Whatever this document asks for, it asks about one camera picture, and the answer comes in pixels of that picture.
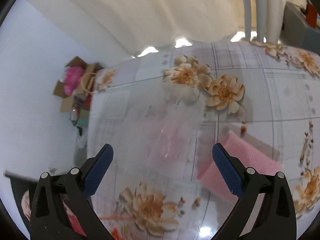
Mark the brown cardboard box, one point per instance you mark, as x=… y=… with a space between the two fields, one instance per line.
x=83 y=88

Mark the cream patterned curtain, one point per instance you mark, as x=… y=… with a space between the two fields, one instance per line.
x=135 y=24

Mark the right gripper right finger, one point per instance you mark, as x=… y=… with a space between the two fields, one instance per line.
x=276 y=218

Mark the floral tablecloth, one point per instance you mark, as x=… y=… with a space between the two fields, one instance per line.
x=267 y=97

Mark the clear plastic bag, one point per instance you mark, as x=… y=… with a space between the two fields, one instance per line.
x=160 y=127

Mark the grey cabinet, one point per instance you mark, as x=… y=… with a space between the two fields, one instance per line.
x=296 y=32

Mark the red thermos bottle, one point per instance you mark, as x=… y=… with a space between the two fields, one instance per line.
x=311 y=15

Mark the pink plush item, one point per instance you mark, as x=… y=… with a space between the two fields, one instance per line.
x=72 y=79

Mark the orange snack wrapper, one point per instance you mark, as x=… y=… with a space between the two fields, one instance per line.
x=118 y=226

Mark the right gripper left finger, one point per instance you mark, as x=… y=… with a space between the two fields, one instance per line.
x=49 y=219

